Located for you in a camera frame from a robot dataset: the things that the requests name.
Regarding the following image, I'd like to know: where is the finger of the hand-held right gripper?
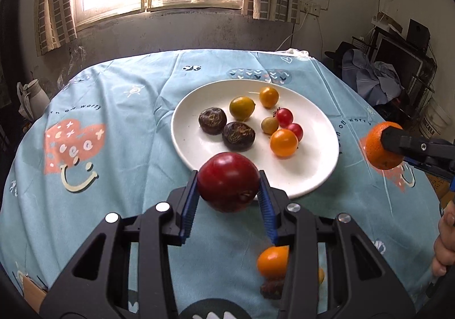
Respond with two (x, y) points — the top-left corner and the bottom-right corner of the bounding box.
(381, 126), (455, 172)
(403, 159), (455, 183)

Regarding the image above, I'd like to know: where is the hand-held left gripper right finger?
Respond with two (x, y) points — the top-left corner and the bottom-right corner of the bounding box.
(258, 170), (416, 319)

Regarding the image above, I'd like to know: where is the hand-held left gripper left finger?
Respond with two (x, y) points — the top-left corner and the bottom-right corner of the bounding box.
(39, 170), (198, 319)

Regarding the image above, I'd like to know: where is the mandarin orange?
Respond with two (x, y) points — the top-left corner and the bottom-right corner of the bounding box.
(364, 121), (406, 170)

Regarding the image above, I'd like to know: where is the large dark red tomato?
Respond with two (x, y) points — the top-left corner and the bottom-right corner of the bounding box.
(197, 152), (261, 213)

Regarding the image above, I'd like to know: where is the yellow-orange round tomato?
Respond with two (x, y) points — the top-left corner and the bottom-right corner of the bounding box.
(257, 245), (290, 280)

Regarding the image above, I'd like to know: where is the white oval plate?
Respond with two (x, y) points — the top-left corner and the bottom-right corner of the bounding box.
(171, 79), (340, 200)

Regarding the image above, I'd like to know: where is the orange cherry tomato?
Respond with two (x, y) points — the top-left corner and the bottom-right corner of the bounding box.
(270, 129), (299, 158)
(259, 86), (280, 108)

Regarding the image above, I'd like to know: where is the wrinkled passion fruit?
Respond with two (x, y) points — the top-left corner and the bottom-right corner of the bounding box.
(198, 107), (228, 135)
(222, 122), (256, 152)

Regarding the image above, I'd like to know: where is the dark brown water chestnut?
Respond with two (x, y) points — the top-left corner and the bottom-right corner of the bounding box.
(259, 280), (285, 301)

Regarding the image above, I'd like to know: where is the small yellow-green cherry tomato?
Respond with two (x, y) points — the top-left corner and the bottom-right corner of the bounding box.
(261, 116), (280, 135)

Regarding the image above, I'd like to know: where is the red cherry tomato with stem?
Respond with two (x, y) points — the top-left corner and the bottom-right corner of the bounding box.
(273, 108), (294, 128)

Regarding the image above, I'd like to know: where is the person's right hand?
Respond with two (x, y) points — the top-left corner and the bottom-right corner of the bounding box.
(431, 200), (455, 277)

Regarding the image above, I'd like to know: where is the white bucket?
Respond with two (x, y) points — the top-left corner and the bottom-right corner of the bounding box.
(421, 97), (452, 140)

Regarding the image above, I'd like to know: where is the pile of blue clothes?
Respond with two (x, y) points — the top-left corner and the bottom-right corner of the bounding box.
(341, 48), (404, 106)

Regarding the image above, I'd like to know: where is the black monitor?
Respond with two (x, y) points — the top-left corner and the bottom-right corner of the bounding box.
(370, 18), (436, 92)

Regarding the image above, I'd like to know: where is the light blue printed tablecloth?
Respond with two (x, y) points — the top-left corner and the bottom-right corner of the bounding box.
(0, 48), (445, 319)

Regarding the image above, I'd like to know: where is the black hat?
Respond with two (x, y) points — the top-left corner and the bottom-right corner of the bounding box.
(325, 41), (356, 64)

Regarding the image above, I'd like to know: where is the brown cardboard box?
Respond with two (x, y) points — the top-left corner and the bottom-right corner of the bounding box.
(21, 274), (48, 312)

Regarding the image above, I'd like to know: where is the white jug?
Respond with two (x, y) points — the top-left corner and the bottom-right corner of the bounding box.
(16, 79), (50, 121)

